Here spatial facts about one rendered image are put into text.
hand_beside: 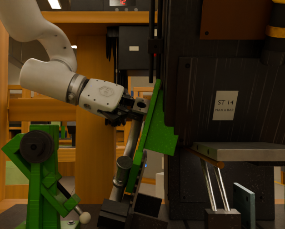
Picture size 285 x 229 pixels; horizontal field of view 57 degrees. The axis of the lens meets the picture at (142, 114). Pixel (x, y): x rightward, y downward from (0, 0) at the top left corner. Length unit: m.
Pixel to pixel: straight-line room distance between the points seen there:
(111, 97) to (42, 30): 0.23
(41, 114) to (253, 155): 0.86
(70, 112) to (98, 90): 0.40
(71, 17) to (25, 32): 0.30
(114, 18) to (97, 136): 0.41
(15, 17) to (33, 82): 0.17
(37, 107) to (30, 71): 0.42
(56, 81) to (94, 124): 0.32
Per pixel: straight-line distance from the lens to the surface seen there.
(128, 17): 0.92
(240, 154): 0.44
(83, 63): 1.01
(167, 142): 0.60
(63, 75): 0.72
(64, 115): 1.10
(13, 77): 11.39
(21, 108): 1.16
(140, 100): 0.71
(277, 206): 1.04
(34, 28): 0.67
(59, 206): 0.68
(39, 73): 0.73
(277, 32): 0.52
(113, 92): 0.71
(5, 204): 1.13
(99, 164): 0.99
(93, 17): 0.93
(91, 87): 0.71
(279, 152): 0.47
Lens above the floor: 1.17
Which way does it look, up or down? 2 degrees up
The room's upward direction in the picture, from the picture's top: straight up
